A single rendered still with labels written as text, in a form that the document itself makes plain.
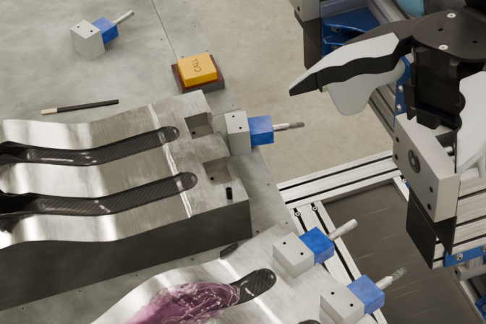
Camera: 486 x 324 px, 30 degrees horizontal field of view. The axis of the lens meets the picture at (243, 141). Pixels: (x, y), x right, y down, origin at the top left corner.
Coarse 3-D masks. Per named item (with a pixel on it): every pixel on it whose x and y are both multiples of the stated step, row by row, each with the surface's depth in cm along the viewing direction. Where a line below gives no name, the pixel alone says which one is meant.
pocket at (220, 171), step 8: (216, 160) 140; (224, 160) 140; (208, 168) 140; (216, 168) 141; (224, 168) 141; (232, 168) 140; (208, 176) 141; (216, 176) 141; (224, 176) 140; (232, 176) 139; (216, 184) 139
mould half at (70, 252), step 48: (192, 96) 150; (48, 144) 142; (96, 144) 145; (192, 144) 142; (48, 192) 133; (96, 192) 137; (192, 192) 135; (240, 192) 134; (0, 240) 125; (48, 240) 126; (96, 240) 129; (144, 240) 132; (192, 240) 136; (240, 240) 139; (0, 288) 130; (48, 288) 133
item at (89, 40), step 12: (132, 12) 178; (84, 24) 172; (96, 24) 174; (108, 24) 174; (72, 36) 172; (84, 36) 169; (96, 36) 171; (108, 36) 173; (84, 48) 172; (96, 48) 172
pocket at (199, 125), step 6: (198, 114) 147; (204, 114) 147; (210, 114) 147; (186, 120) 147; (192, 120) 148; (198, 120) 148; (204, 120) 148; (210, 120) 148; (192, 126) 148; (198, 126) 149; (204, 126) 149; (210, 126) 147; (192, 132) 148; (198, 132) 148; (204, 132) 148; (210, 132) 148; (192, 138) 147
